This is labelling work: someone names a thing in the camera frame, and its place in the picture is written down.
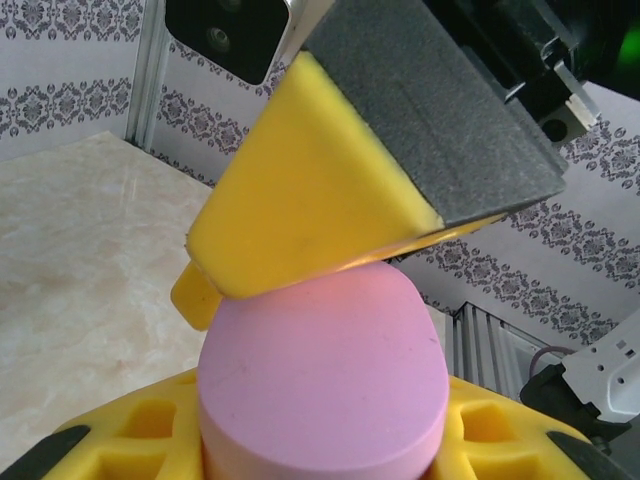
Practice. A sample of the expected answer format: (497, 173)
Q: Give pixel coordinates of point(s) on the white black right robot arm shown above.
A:
(600, 380)

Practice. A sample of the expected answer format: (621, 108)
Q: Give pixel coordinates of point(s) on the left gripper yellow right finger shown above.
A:
(500, 440)

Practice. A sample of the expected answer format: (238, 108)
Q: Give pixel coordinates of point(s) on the pink earbud charging case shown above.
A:
(320, 380)

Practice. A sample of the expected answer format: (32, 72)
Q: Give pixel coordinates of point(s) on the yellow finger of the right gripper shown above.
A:
(195, 300)
(310, 190)

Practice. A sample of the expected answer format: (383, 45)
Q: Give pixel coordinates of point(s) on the aluminium frame post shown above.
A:
(475, 350)
(147, 75)

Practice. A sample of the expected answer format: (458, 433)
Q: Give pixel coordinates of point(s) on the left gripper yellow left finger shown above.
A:
(125, 440)

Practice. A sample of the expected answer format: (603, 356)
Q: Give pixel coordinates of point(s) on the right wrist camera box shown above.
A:
(225, 30)

